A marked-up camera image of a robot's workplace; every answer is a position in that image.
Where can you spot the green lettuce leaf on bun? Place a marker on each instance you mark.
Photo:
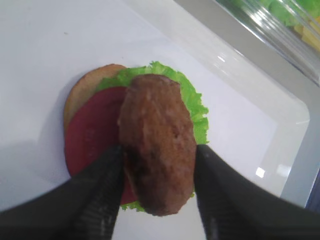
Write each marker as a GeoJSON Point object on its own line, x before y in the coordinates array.
{"type": "Point", "coordinates": [192, 100]}

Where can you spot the metal baking tray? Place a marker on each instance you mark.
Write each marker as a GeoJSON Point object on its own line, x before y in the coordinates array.
{"type": "Point", "coordinates": [255, 124]}

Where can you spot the red tomato slice on bun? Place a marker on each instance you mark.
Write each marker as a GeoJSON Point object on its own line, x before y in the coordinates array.
{"type": "Point", "coordinates": [93, 129]}

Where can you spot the green lettuce in container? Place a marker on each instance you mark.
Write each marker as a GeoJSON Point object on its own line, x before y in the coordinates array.
{"type": "Point", "coordinates": [288, 11]}

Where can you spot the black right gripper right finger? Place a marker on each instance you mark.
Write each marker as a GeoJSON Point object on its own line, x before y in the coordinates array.
{"type": "Point", "coordinates": [233, 208]}

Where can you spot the brown patty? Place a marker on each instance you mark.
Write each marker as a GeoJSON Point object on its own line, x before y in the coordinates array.
{"type": "Point", "coordinates": [157, 150]}

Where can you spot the yellow cheese slices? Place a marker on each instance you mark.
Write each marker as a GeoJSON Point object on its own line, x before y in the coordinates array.
{"type": "Point", "coordinates": [310, 37]}

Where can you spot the clear lettuce cheese container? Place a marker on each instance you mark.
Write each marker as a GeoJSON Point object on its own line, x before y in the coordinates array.
{"type": "Point", "coordinates": [267, 28]}

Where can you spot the bottom bun on tray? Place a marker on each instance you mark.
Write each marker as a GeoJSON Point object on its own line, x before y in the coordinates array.
{"type": "Point", "coordinates": [91, 83]}

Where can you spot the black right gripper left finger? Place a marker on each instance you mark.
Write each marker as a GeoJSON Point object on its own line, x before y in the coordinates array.
{"type": "Point", "coordinates": [83, 208]}

